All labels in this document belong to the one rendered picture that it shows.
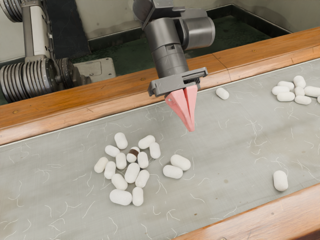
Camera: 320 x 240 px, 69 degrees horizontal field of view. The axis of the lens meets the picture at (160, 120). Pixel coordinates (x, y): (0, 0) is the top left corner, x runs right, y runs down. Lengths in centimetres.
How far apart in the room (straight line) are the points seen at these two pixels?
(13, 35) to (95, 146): 204
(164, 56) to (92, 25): 205
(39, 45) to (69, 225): 51
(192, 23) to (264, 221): 34
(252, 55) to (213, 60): 10
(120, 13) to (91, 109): 197
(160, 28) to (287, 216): 35
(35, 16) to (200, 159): 63
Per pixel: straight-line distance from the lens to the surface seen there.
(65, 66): 99
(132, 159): 43
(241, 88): 60
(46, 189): 47
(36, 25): 81
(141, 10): 48
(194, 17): 49
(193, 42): 46
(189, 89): 40
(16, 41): 248
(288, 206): 40
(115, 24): 248
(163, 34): 43
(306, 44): 78
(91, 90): 60
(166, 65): 41
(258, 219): 38
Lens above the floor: 110
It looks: 44 degrees down
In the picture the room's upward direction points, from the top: 7 degrees counter-clockwise
